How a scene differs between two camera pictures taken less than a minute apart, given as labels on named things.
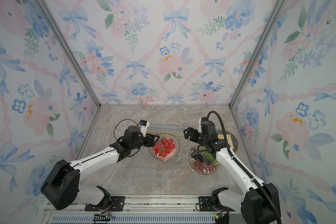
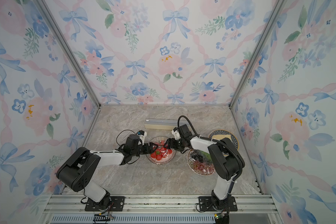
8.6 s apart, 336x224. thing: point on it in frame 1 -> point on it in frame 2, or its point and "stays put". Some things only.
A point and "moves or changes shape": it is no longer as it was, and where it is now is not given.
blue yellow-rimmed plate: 232,141 stays put
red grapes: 203,168 stays put
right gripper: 193,137 -> 172,140
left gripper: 153,142 -> 147,147
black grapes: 197,155 stays put
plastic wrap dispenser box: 172,129 moves or changes shape
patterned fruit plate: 202,162 stays put
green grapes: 209,157 stays put
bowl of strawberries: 165,148 moves or changes shape
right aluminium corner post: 278,6 stays put
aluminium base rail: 139,210 stays put
